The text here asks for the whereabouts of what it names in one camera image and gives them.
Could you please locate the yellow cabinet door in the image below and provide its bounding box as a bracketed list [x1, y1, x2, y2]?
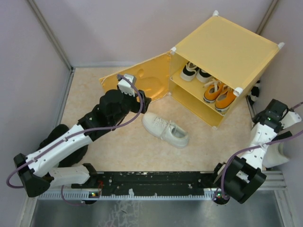
[99, 52, 171, 101]

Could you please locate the black white sneaker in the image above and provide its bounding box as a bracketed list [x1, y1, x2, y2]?
[180, 62, 200, 82]
[196, 69, 213, 83]

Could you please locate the orange sneaker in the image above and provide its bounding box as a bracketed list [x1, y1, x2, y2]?
[203, 79, 226, 103]
[215, 87, 236, 113]

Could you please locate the yellow shoe cabinet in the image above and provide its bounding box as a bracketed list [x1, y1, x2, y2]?
[169, 10, 286, 131]

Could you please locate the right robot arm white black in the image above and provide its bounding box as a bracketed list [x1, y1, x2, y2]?
[213, 99, 301, 205]

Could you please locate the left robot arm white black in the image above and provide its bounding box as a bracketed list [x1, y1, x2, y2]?
[13, 89, 151, 198]

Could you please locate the black white striped slipper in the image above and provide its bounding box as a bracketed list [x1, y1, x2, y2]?
[247, 80, 260, 105]

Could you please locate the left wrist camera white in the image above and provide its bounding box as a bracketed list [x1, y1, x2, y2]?
[117, 74, 136, 96]

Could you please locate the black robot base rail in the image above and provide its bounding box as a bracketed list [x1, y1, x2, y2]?
[71, 164, 222, 196]

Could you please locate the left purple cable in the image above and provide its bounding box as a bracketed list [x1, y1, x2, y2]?
[6, 74, 145, 189]

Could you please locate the purple cable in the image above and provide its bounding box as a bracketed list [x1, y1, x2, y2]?
[6, 74, 145, 189]
[213, 101, 303, 201]

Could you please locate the grey cable duct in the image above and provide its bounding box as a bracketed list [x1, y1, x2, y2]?
[37, 188, 215, 201]

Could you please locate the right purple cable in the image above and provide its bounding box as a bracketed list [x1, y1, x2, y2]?
[213, 101, 303, 201]

